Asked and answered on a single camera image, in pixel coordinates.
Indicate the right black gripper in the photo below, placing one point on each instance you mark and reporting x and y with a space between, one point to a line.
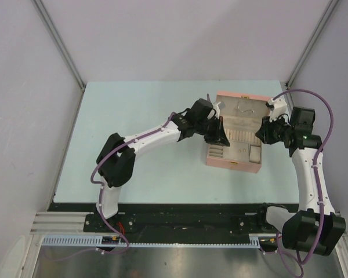
264 132

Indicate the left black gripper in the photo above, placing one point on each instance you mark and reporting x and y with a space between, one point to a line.
218 136

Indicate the beige ring cushion block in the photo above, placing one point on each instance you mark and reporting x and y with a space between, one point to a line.
255 154

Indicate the pink jewelry box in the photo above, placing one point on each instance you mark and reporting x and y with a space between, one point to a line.
242 118

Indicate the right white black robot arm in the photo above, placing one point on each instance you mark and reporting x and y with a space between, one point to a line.
315 227

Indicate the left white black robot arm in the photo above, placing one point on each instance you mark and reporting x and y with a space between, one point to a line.
115 162

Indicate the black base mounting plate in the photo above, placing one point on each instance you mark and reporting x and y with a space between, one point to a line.
240 218

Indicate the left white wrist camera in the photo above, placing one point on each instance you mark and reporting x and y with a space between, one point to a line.
216 109

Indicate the grey slotted cable duct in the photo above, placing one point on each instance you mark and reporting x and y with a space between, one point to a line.
245 241

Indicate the right aluminium corner post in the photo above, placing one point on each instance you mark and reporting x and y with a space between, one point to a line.
312 41

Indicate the aluminium corner post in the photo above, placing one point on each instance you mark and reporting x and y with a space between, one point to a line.
312 41
58 41

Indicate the aluminium frame rail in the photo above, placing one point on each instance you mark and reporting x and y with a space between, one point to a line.
58 223

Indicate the left aluminium corner post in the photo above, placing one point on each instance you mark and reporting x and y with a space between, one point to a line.
58 41

